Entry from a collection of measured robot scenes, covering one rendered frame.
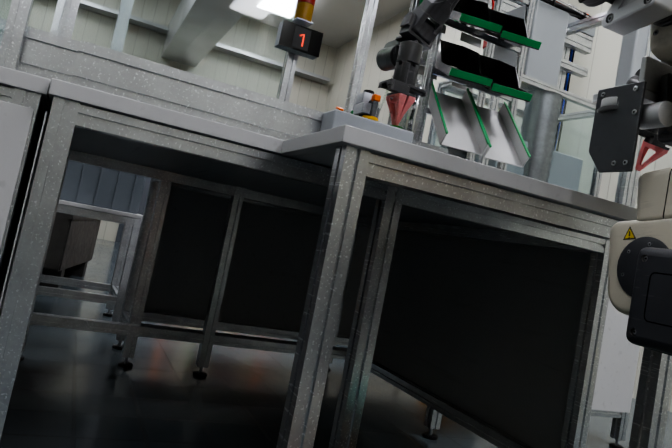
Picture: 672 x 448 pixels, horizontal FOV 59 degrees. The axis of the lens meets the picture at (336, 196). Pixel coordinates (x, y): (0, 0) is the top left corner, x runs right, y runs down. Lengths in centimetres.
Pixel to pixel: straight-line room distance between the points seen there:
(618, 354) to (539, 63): 137
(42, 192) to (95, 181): 210
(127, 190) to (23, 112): 212
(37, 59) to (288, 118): 52
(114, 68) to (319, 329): 67
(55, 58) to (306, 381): 78
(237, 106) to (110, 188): 204
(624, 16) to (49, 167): 102
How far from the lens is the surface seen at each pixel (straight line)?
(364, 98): 163
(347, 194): 99
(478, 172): 110
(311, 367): 101
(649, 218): 111
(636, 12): 109
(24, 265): 121
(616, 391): 312
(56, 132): 121
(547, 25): 301
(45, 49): 132
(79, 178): 330
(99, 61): 130
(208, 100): 132
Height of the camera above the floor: 66
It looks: 5 degrees up
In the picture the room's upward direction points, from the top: 11 degrees clockwise
